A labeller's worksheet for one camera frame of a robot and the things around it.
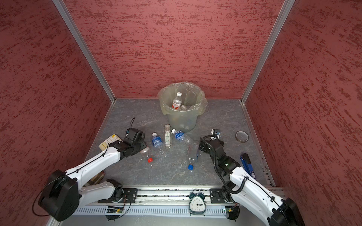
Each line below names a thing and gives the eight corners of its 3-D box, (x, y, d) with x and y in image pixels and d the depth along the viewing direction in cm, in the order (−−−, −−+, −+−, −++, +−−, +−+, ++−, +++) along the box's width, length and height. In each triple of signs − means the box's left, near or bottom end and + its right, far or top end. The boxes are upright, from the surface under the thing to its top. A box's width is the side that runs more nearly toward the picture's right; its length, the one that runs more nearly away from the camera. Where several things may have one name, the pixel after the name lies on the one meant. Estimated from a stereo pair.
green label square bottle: (165, 148, 93) (164, 144, 89) (164, 127, 104) (164, 123, 100) (172, 147, 94) (171, 144, 90) (171, 126, 105) (170, 122, 101)
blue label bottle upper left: (148, 140, 97) (147, 136, 93) (155, 135, 100) (154, 131, 96) (159, 152, 91) (158, 149, 87) (167, 146, 94) (166, 142, 90)
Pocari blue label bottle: (169, 136, 99) (169, 132, 95) (173, 131, 102) (173, 126, 98) (189, 147, 94) (190, 143, 90) (193, 141, 97) (193, 137, 93)
